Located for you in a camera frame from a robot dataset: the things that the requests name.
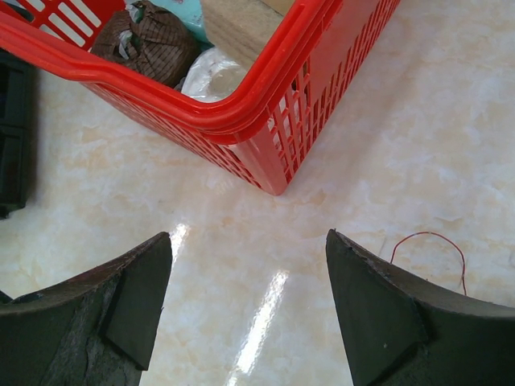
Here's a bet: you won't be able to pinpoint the brown cardboard box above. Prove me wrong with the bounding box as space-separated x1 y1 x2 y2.
200 0 283 69

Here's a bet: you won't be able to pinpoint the red blue wire bundle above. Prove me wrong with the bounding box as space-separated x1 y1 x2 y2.
389 231 468 298

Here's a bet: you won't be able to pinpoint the white plastic bag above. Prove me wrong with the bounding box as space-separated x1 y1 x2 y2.
180 47 247 103

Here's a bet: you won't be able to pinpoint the red plastic basket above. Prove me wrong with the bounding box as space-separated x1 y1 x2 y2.
1 1 398 195

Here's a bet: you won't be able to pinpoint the brown wrapped package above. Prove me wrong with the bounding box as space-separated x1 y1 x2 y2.
90 1 200 89

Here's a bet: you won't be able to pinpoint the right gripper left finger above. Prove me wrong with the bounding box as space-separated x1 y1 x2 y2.
1 232 172 385

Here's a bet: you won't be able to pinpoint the black divided tray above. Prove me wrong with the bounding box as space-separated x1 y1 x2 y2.
1 50 35 220

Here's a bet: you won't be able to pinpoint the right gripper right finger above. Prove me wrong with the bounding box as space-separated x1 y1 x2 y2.
326 229 514 385

